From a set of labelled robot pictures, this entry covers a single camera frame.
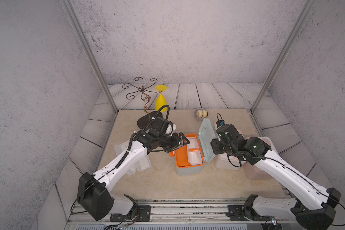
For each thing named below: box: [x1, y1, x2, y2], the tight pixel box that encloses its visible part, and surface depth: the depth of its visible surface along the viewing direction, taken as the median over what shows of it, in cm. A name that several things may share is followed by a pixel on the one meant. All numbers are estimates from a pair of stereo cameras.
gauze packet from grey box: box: [185, 137, 199, 150], surface depth 89 cm
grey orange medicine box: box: [168, 117, 218, 176], surface depth 84 cm
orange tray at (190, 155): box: [169, 133, 205, 168], surface depth 84 cm
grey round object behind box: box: [194, 107, 209, 121], surface depth 114 cm
